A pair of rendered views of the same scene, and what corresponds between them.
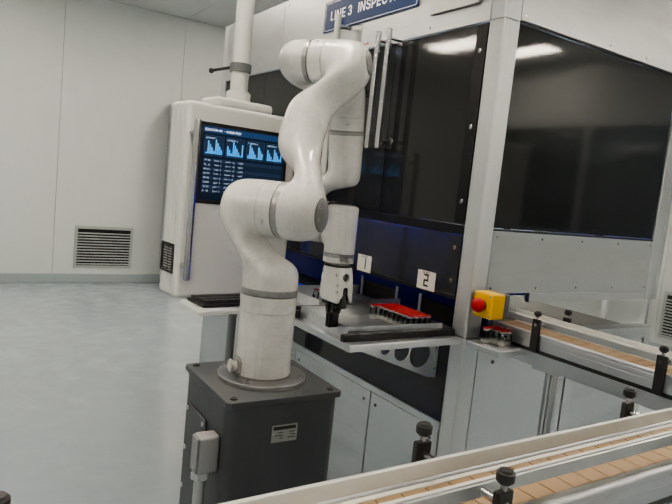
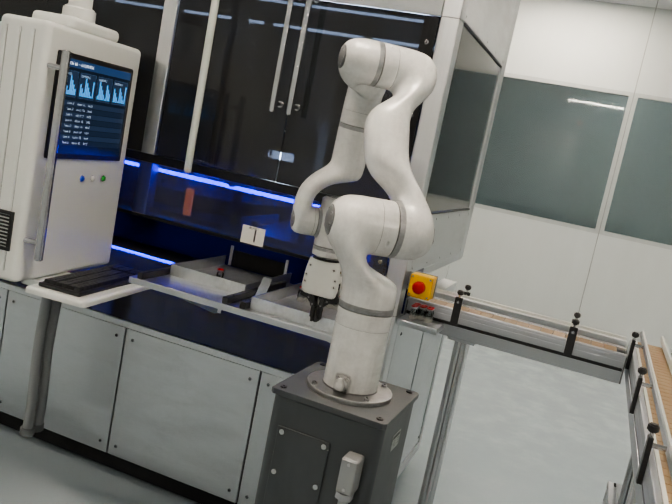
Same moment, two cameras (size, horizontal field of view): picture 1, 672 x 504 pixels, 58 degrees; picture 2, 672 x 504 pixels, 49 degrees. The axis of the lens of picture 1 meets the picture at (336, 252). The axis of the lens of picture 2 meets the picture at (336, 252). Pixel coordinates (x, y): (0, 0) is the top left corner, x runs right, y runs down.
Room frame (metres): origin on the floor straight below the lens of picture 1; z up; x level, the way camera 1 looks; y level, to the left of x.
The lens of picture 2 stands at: (0.11, 1.15, 1.39)
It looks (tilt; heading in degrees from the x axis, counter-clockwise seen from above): 9 degrees down; 322
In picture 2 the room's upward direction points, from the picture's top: 11 degrees clockwise
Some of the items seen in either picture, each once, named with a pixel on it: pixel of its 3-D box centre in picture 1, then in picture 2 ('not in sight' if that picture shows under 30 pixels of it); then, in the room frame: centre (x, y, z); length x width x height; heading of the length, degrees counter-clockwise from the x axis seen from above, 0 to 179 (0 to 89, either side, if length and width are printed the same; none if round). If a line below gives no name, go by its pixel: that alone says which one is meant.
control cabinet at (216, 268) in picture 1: (229, 198); (60, 147); (2.51, 0.46, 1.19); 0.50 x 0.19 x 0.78; 129
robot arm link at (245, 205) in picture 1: (260, 235); (362, 252); (1.29, 0.16, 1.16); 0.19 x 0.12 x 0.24; 69
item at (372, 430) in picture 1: (375, 366); (179, 334); (2.89, -0.25, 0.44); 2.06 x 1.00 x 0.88; 33
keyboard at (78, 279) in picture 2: (242, 299); (98, 278); (2.32, 0.34, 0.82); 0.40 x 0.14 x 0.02; 129
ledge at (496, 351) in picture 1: (498, 347); (421, 323); (1.73, -0.50, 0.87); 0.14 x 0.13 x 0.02; 123
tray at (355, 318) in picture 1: (370, 320); (316, 305); (1.80, -0.12, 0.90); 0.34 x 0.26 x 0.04; 123
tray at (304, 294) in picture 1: (340, 296); (233, 273); (2.15, -0.03, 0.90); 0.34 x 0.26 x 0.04; 123
